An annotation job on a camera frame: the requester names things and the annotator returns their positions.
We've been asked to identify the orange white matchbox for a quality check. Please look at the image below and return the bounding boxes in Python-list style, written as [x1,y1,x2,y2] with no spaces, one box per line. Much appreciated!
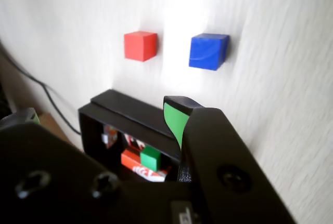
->
[121,148,172,183]

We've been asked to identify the green wooden cube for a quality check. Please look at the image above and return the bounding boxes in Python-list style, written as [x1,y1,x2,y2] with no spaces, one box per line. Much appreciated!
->
[139,146,162,172]

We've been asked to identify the blue wooden cube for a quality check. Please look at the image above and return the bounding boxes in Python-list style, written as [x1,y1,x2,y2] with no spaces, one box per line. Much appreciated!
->
[188,33,230,71]

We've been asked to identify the red wooden cube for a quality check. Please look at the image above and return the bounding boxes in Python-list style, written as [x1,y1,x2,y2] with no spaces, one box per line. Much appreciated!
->
[123,30,158,63]

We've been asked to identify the black cardboard box tray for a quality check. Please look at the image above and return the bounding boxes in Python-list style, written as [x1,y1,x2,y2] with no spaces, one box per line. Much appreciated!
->
[78,101,183,183]

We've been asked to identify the thick black long cable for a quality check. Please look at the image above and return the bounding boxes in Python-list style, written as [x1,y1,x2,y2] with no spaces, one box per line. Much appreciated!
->
[0,41,82,134]

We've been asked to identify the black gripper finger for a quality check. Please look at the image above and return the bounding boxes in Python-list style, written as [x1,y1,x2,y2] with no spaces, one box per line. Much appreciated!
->
[0,107,131,224]
[163,95,297,224]

